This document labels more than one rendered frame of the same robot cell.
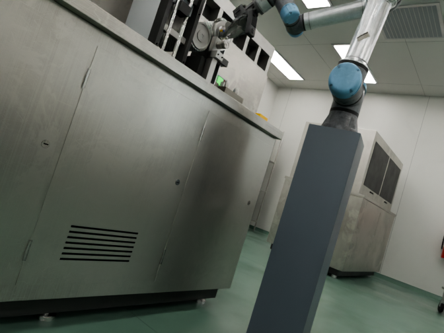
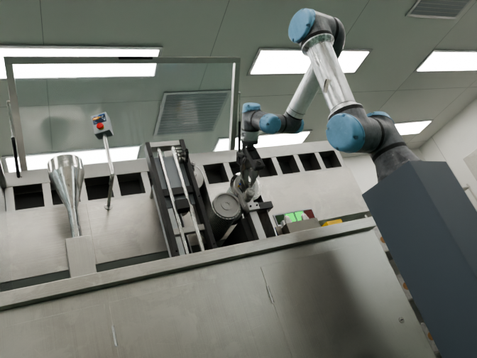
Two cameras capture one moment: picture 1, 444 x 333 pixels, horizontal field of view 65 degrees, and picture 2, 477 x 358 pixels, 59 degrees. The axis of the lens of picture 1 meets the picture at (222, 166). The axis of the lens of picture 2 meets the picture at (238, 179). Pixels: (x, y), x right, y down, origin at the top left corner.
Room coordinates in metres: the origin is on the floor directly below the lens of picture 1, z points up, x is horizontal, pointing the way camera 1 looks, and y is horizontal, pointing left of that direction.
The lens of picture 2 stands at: (0.04, -0.47, 0.49)
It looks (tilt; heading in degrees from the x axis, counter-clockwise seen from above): 25 degrees up; 23
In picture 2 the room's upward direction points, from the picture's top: 20 degrees counter-clockwise
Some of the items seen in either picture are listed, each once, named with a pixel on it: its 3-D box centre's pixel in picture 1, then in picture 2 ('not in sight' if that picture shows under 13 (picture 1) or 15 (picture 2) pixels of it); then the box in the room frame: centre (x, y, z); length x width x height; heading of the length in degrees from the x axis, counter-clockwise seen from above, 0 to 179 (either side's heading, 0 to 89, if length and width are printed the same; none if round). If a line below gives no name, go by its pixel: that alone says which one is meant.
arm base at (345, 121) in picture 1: (341, 123); (395, 165); (1.42, -0.41, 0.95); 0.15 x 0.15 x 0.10
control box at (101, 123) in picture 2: not in sight; (101, 124); (1.23, 0.56, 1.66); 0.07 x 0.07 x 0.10; 28
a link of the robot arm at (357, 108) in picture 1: (348, 96); (378, 135); (1.41, -0.41, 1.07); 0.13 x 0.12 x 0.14; 154
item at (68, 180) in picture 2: not in sight; (77, 237); (1.15, 0.73, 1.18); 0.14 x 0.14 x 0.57
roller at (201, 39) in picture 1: (182, 36); (218, 217); (1.62, 0.36, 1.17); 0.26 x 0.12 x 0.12; 51
